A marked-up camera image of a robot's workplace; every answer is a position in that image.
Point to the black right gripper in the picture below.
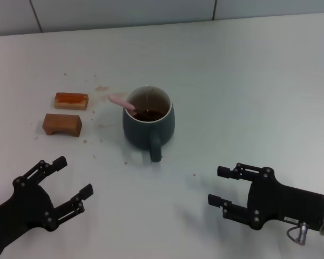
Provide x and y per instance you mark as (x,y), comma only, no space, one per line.
(289,205)

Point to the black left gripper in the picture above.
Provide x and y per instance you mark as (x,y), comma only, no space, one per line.
(24,210)

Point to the grey ceramic cup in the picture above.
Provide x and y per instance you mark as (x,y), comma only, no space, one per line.
(140,132)

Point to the dark coffee liquid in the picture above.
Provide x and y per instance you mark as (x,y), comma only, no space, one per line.
(154,115)

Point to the brown arched wooden block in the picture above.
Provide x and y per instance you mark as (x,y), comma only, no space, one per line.
(62,124)

